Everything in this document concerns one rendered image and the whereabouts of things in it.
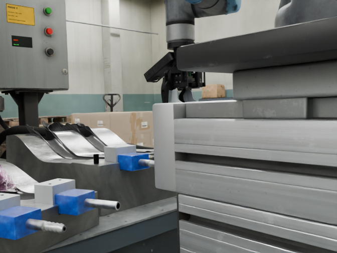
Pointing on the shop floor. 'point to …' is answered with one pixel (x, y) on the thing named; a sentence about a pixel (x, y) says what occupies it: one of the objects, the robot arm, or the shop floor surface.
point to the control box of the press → (32, 53)
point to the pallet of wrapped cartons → (121, 124)
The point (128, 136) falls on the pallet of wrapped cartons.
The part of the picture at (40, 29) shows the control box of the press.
